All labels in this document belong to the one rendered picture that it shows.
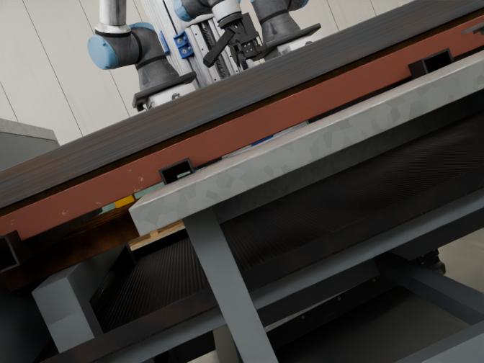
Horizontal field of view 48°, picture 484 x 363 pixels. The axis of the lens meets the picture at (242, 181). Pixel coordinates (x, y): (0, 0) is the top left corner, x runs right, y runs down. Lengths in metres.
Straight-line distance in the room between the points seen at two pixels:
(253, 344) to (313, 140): 0.28
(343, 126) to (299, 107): 0.32
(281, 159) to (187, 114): 0.34
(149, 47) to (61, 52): 9.62
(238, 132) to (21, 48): 10.82
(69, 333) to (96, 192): 0.23
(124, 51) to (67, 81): 9.55
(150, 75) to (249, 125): 1.07
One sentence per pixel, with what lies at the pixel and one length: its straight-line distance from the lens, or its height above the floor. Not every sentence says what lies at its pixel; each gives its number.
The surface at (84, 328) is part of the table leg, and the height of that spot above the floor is 0.59.
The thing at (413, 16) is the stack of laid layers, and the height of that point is 0.84.
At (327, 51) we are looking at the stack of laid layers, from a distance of 0.92.
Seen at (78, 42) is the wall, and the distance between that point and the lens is 11.57.
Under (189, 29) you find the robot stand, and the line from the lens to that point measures 2.10.
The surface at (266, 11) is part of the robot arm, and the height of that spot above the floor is 1.16.
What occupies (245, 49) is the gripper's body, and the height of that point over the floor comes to 0.98.
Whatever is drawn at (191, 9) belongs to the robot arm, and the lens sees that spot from 1.60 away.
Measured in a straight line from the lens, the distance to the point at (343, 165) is 1.73.
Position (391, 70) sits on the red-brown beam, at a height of 0.78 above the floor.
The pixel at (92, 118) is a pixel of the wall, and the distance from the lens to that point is 11.27.
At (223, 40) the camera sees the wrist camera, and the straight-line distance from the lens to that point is 1.51.
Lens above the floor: 0.77
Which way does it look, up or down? 5 degrees down
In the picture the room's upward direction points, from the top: 23 degrees counter-clockwise
